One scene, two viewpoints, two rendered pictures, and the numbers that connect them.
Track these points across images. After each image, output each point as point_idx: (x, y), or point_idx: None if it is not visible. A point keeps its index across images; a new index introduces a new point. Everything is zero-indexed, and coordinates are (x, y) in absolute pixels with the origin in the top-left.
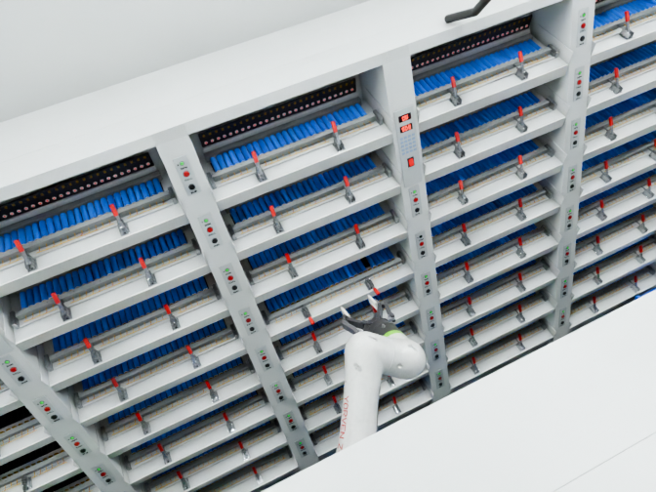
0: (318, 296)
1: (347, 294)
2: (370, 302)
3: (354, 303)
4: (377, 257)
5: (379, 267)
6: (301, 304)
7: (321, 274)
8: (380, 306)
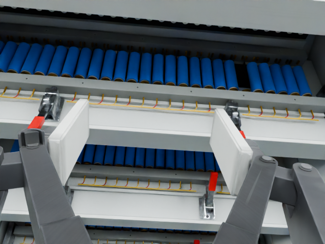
0: (100, 86)
1: (167, 116)
2: (214, 141)
3: (175, 145)
4: (273, 78)
5: (269, 96)
6: (51, 82)
7: (115, 11)
8: (267, 177)
